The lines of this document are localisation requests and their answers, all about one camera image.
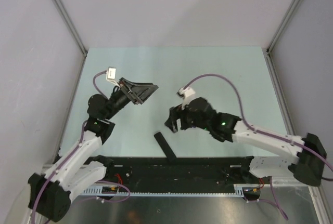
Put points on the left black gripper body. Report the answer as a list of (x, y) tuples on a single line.
[(119, 99)]

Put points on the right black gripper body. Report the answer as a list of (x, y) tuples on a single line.
[(190, 121)]

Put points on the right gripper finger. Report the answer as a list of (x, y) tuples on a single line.
[(173, 114), (176, 125)]

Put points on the black remote control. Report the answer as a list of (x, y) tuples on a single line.
[(167, 150)]

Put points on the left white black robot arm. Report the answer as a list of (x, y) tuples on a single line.
[(52, 192)]

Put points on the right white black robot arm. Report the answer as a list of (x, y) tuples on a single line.
[(300, 157)]

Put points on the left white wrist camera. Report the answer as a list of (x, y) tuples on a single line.
[(111, 75)]

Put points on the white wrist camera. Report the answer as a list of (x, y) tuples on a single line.
[(187, 94), (111, 75)]

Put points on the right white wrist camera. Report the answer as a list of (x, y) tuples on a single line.
[(187, 94)]

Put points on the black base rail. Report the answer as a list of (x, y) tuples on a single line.
[(193, 175)]

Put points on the left aluminium frame post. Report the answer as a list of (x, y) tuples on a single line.
[(59, 5)]

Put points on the aluminium frame post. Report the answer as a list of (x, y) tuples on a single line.
[(59, 5), (293, 7)]

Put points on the right aluminium frame post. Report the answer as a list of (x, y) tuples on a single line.
[(293, 7)]

